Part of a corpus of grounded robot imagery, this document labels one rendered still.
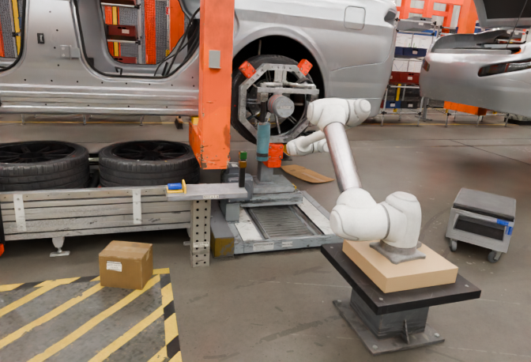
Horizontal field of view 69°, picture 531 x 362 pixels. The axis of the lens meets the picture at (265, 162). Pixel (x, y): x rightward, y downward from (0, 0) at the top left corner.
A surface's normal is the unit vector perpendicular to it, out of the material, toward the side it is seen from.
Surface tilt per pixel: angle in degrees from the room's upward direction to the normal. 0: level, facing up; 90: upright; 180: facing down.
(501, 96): 104
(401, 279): 90
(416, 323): 90
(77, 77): 92
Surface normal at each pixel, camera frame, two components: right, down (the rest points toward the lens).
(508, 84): -0.63, 0.17
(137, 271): -0.07, 0.27
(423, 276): 0.30, 0.28
